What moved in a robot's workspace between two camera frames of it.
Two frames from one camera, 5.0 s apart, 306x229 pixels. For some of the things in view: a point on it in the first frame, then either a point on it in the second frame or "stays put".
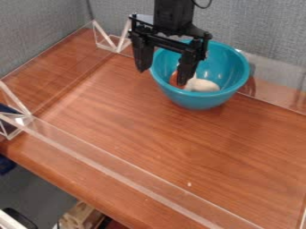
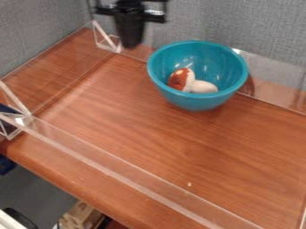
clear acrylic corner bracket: x=111 y=42 stays put
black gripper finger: x=186 y=67 → x=130 y=29
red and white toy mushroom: x=198 y=84 stays put
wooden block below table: x=82 y=216 stays put
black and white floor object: x=14 y=220 stays put
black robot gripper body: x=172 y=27 → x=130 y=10
